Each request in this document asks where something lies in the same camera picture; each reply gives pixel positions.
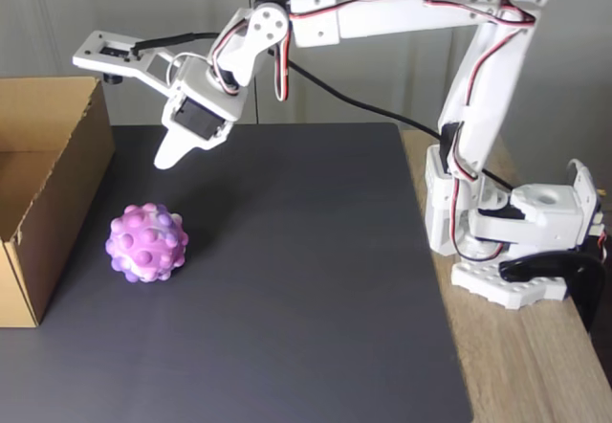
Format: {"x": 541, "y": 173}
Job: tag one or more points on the dark grey mat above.
{"x": 263, "y": 322}

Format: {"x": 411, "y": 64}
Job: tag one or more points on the black table clamp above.
{"x": 583, "y": 289}

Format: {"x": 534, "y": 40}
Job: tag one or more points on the brown cardboard box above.
{"x": 72, "y": 203}

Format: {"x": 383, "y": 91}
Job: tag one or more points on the grey cabinet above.
{"x": 143, "y": 11}

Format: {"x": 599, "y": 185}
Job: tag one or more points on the pink purple bumpy ball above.
{"x": 146, "y": 243}

